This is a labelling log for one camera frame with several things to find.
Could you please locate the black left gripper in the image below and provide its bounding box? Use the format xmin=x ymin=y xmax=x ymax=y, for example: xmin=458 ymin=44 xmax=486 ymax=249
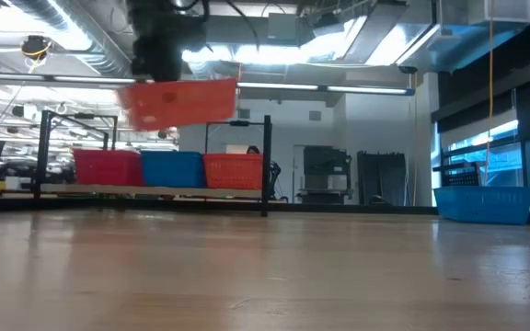
xmin=128 ymin=0 xmax=209 ymax=85

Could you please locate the orange slotted plastic basket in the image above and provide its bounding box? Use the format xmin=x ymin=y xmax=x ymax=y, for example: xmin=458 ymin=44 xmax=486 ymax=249
xmin=116 ymin=76 xmax=239 ymax=133
xmin=202 ymin=153 xmax=265 ymax=191

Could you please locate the red slotted plastic basket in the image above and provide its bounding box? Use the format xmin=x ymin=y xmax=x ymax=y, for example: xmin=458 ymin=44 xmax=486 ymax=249
xmin=72 ymin=148 xmax=145 ymax=188

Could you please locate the blue slotted plastic basket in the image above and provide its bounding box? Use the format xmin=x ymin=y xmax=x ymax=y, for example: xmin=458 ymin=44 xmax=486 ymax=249
xmin=140 ymin=151 xmax=206 ymax=189
xmin=432 ymin=185 xmax=530 ymax=226

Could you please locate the grey ceiling box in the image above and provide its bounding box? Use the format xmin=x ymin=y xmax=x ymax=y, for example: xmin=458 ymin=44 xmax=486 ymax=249
xmin=267 ymin=12 xmax=301 ymax=41

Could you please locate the long ceiling light bar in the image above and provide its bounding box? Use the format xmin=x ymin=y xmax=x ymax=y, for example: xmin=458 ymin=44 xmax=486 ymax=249
xmin=0 ymin=72 xmax=416 ymax=97

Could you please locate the black office chair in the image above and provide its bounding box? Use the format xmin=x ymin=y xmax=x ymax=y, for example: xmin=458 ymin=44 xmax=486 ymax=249
xmin=268 ymin=160 xmax=284 ymax=200

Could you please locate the black equipment cabinet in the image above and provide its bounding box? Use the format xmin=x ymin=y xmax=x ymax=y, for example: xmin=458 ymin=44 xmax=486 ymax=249
xmin=302 ymin=145 xmax=353 ymax=206

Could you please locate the black curtain panel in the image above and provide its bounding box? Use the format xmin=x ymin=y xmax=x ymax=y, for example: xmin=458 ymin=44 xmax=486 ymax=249
xmin=356 ymin=150 xmax=408 ymax=207

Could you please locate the black perforated desk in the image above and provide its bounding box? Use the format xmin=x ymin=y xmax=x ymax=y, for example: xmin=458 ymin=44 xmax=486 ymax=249
xmin=432 ymin=161 xmax=482 ymax=188

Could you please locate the spiral silver air duct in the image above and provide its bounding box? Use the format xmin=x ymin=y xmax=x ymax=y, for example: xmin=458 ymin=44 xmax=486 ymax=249
xmin=9 ymin=0 xmax=133 ymax=79

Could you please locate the black background station frame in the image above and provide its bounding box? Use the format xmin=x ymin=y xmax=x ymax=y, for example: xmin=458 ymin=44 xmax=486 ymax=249
xmin=203 ymin=119 xmax=266 ymax=155

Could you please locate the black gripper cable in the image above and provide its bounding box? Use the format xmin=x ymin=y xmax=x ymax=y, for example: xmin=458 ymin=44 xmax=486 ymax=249
xmin=225 ymin=0 xmax=262 ymax=52

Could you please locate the hanging black cable reel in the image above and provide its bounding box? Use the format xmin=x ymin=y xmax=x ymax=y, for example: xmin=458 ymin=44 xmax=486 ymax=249
xmin=19 ymin=34 xmax=53 ymax=62

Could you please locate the black frame wooden shelf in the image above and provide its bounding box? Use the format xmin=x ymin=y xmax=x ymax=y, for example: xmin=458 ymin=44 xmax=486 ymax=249
xmin=32 ymin=108 xmax=274 ymax=219

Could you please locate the black aluminium table frame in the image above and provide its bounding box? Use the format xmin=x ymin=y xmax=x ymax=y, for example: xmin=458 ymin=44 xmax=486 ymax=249
xmin=0 ymin=195 xmax=530 ymax=227

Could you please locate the yellow hanging cable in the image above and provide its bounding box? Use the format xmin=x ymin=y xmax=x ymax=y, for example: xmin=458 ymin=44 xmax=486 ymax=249
xmin=483 ymin=0 xmax=496 ymax=188

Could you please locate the large silver ventilation duct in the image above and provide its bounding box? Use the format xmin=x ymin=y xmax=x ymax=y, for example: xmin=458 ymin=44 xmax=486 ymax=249
xmin=299 ymin=0 xmax=530 ymax=74

